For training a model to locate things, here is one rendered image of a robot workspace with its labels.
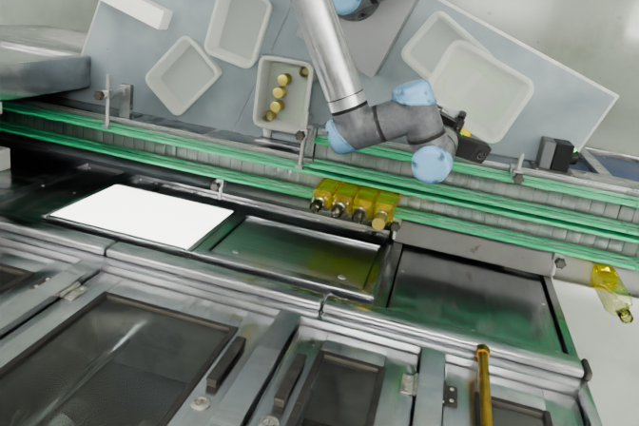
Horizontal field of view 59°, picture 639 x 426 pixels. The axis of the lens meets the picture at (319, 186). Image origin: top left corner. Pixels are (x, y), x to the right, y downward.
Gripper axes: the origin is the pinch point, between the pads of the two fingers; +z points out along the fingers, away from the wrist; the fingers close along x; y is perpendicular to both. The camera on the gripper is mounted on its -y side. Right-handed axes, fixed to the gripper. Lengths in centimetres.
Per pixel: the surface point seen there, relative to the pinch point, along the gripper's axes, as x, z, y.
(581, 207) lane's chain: 12.2, 21.2, -43.4
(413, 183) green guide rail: 26.5, 11.7, 0.6
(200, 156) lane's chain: 55, 13, 63
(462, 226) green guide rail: 30.6, 11.4, -17.6
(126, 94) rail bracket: 50, 15, 94
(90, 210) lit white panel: 65, -23, 75
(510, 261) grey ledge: 36, 17, -36
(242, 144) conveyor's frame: 45, 16, 53
